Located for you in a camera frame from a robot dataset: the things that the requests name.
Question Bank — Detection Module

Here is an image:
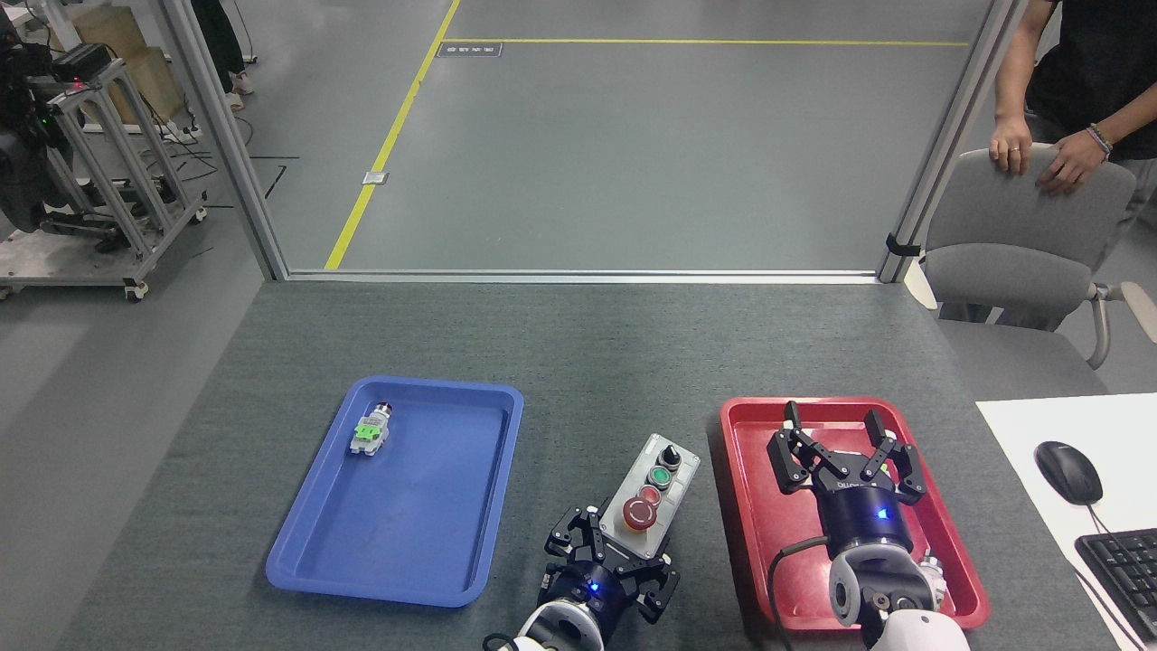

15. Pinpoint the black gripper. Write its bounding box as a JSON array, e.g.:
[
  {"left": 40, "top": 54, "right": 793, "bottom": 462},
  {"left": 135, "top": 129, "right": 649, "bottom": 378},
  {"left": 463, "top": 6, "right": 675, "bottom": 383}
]
[
  {"left": 538, "top": 504, "right": 682, "bottom": 641},
  {"left": 766, "top": 400, "right": 928, "bottom": 560}
]

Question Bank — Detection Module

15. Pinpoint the grey control box with buttons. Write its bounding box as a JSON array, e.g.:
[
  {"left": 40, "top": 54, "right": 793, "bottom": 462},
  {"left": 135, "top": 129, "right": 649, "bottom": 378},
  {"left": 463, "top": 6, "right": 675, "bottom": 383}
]
[{"left": 597, "top": 431, "right": 702, "bottom": 562}]

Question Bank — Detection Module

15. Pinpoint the small green white push button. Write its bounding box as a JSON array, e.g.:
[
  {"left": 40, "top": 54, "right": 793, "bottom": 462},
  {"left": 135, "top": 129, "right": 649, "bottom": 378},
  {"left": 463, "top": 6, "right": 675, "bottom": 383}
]
[{"left": 348, "top": 402, "right": 395, "bottom": 458}]

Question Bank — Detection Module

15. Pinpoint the brown cardboard box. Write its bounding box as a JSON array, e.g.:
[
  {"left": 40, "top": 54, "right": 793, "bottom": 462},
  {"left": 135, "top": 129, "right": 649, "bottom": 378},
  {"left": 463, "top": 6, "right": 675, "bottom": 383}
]
[{"left": 49, "top": 5, "right": 187, "bottom": 128}]

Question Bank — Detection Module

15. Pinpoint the person's right hand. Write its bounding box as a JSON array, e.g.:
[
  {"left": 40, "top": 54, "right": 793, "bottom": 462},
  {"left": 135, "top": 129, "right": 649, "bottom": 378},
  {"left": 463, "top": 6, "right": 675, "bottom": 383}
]
[{"left": 988, "top": 121, "right": 1034, "bottom": 176}]

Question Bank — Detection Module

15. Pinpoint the person's left hand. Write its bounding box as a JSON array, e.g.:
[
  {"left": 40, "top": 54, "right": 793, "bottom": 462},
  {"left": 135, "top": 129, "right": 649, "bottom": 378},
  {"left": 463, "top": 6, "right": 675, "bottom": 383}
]
[{"left": 1034, "top": 130, "right": 1109, "bottom": 196}]

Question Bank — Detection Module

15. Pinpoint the red plastic tray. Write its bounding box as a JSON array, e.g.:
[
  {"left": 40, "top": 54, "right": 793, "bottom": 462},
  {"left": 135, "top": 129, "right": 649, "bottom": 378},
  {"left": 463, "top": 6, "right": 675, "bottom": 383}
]
[{"left": 719, "top": 395, "right": 992, "bottom": 633}]

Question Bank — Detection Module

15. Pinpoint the white desk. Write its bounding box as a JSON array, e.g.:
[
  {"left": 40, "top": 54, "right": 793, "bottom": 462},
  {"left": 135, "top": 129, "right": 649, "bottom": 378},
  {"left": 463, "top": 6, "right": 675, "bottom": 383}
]
[{"left": 974, "top": 392, "right": 1157, "bottom": 651}]

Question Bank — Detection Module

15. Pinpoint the blue plastic tray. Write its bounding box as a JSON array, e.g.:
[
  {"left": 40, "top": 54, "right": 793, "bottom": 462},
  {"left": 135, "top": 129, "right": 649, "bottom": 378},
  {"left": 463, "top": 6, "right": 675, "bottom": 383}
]
[{"left": 264, "top": 375, "right": 526, "bottom": 609}]

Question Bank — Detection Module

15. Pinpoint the black computer mouse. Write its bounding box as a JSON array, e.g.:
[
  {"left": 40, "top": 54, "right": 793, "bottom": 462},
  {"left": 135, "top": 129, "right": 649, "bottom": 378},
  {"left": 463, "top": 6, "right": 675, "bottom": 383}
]
[{"left": 1033, "top": 439, "right": 1105, "bottom": 506}]

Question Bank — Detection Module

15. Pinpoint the grey office chair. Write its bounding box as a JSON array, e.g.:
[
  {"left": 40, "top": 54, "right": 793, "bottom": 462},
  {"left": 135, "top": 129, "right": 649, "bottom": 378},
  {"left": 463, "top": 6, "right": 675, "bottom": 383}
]
[{"left": 903, "top": 144, "right": 1157, "bottom": 373}]

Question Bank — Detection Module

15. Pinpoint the black keyboard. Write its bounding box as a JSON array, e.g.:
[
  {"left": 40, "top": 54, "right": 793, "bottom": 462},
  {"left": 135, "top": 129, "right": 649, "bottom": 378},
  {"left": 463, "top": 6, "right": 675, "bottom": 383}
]
[{"left": 1073, "top": 528, "right": 1157, "bottom": 646}]

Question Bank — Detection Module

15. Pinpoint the person in background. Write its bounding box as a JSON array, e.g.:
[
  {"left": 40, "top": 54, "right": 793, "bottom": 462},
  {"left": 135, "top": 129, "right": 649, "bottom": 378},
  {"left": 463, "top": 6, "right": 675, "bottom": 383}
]
[{"left": 189, "top": 0, "right": 258, "bottom": 115}]

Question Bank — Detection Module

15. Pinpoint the black machine on cart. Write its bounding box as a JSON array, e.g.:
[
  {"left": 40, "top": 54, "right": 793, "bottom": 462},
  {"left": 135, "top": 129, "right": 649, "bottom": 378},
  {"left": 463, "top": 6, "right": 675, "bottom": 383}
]
[{"left": 0, "top": 7, "right": 111, "bottom": 238}]

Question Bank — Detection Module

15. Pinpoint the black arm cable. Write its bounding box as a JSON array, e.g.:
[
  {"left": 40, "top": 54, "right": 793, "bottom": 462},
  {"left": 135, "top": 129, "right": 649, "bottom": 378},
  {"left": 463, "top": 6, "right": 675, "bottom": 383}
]
[{"left": 767, "top": 534, "right": 833, "bottom": 651}]

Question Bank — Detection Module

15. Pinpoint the small silver white switch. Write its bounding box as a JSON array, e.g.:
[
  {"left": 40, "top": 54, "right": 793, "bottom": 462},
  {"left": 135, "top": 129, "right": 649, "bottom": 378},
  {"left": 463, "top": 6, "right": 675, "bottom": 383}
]
[{"left": 917, "top": 552, "right": 951, "bottom": 608}]

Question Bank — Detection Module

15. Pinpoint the silver frame rail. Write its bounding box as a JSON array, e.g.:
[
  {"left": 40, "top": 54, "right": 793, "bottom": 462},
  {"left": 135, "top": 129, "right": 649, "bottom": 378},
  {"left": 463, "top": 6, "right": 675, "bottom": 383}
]
[{"left": 284, "top": 268, "right": 883, "bottom": 285}]

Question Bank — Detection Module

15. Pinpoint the silver frame post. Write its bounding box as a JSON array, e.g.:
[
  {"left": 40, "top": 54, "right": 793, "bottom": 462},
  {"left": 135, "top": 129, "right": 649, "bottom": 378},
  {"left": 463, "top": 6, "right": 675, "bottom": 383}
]
[
  {"left": 160, "top": 0, "right": 291, "bottom": 282},
  {"left": 874, "top": 0, "right": 1023, "bottom": 285}
]

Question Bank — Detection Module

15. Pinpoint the silver aluminium frame cart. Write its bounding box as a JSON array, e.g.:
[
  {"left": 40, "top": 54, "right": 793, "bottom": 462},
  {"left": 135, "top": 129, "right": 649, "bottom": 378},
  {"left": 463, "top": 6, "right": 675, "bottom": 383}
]
[{"left": 0, "top": 54, "right": 210, "bottom": 305}]

